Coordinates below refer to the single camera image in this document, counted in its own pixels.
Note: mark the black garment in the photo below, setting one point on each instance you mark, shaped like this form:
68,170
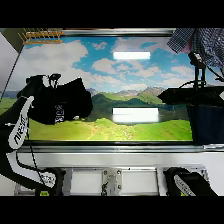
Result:
74,100

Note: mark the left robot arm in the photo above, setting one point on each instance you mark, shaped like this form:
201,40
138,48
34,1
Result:
20,128

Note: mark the brown clothes hanger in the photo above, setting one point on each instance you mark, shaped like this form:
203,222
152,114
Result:
41,41
43,33

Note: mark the dark blue garment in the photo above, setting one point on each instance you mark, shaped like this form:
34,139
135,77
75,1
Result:
208,126

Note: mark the pink garment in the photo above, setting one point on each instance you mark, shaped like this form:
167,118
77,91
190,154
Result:
186,47

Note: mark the checked shirt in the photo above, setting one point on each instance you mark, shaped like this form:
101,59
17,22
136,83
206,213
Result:
210,43

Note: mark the silver frame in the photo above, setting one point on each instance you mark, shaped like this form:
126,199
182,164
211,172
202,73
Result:
133,156

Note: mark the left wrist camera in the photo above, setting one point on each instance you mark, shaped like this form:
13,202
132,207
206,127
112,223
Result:
54,77

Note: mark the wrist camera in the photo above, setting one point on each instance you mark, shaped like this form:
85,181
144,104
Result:
54,77
196,61

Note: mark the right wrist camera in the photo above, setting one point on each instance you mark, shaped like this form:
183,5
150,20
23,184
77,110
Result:
196,61

